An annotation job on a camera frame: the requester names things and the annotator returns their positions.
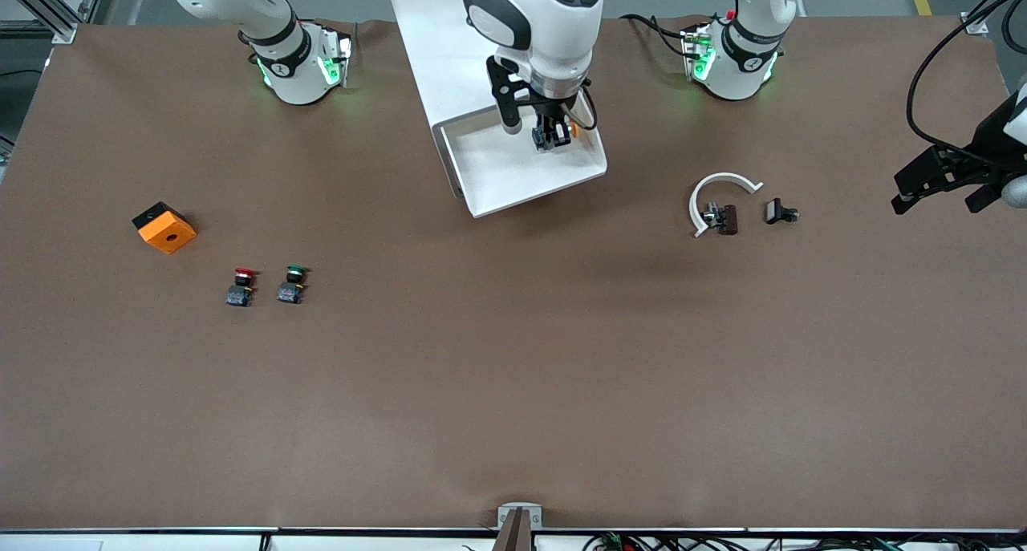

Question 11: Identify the yellow push button switch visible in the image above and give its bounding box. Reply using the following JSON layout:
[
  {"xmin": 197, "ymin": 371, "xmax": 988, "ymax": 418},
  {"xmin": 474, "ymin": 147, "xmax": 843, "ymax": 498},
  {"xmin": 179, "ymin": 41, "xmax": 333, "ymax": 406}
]
[{"xmin": 536, "ymin": 122, "xmax": 580, "ymax": 151}]

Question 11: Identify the white plastic drawer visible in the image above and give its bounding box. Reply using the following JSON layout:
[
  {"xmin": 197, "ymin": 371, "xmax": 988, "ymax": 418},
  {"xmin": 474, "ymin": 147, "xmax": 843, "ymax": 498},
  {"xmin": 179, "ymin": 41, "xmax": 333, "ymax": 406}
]
[{"xmin": 440, "ymin": 106, "xmax": 608, "ymax": 219}]

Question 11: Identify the white drawer cabinet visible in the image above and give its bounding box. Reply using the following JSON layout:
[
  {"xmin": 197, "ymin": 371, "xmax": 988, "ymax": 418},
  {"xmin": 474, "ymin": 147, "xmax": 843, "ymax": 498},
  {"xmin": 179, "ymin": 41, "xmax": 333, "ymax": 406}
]
[{"xmin": 388, "ymin": 0, "xmax": 599, "ymax": 201}]

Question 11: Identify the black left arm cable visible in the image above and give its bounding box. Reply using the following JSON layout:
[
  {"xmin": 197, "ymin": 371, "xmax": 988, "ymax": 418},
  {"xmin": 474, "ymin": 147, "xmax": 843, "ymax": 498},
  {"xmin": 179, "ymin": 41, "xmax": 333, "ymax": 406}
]
[{"xmin": 905, "ymin": 0, "xmax": 1027, "ymax": 164}]

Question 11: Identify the black base cable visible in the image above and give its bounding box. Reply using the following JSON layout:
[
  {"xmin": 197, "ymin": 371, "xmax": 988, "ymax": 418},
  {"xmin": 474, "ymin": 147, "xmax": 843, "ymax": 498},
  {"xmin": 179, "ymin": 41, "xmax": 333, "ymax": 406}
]
[{"xmin": 622, "ymin": 14, "xmax": 692, "ymax": 59}]

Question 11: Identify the aluminium frame post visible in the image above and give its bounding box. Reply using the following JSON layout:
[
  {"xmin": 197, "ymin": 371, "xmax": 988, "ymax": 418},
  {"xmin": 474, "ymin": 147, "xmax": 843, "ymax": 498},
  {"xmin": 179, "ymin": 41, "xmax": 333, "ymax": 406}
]
[
  {"xmin": 0, "ymin": 0, "xmax": 109, "ymax": 45},
  {"xmin": 960, "ymin": 0, "xmax": 1027, "ymax": 36}
]

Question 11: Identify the white half-ring pipe clamp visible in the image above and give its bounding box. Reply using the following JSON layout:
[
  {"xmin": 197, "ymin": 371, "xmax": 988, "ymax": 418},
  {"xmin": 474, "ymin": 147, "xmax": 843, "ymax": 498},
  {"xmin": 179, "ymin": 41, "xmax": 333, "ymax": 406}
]
[{"xmin": 690, "ymin": 172, "xmax": 764, "ymax": 238}]

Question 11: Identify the green push button switch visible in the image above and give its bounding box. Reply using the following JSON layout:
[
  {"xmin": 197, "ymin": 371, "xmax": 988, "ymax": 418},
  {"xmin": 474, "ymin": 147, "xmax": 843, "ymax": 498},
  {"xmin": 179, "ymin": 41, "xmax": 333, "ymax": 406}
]
[{"xmin": 278, "ymin": 265, "xmax": 310, "ymax": 305}]

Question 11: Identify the red push button switch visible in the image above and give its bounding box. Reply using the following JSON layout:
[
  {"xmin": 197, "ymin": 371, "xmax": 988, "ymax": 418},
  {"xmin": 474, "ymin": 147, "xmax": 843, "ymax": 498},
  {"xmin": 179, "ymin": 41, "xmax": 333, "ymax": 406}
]
[{"xmin": 226, "ymin": 268, "xmax": 258, "ymax": 308}]

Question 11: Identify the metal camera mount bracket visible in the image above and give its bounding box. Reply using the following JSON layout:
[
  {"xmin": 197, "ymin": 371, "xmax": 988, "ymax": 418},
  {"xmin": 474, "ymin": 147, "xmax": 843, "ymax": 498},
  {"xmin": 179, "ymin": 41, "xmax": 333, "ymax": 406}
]
[{"xmin": 493, "ymin": 503, "xmax": 544, "ymax": 551}]

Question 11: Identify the orange black switch box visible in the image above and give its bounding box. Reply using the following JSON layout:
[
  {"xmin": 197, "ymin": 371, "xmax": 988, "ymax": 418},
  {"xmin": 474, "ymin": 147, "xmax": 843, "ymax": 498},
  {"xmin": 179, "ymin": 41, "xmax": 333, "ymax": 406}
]
[{"xmin": 132, "ymin": 201, "xmax": 197, "ymax": 255}]

